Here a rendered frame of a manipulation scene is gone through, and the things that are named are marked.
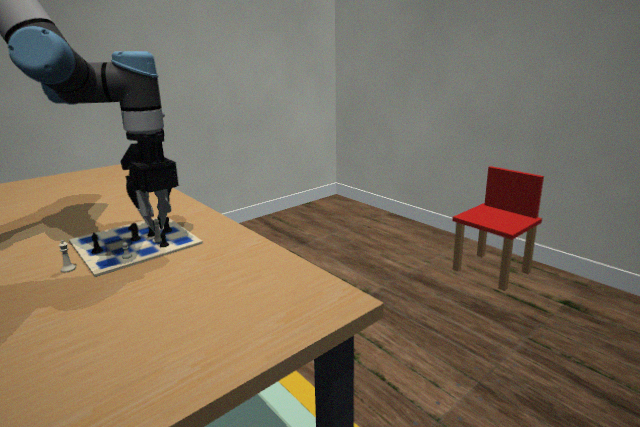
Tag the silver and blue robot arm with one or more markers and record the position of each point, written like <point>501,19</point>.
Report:
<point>44,56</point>

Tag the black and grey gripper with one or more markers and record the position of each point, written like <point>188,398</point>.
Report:
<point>159,177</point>

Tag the blue and cream chessboard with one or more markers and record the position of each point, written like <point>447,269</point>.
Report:
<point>110,259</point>

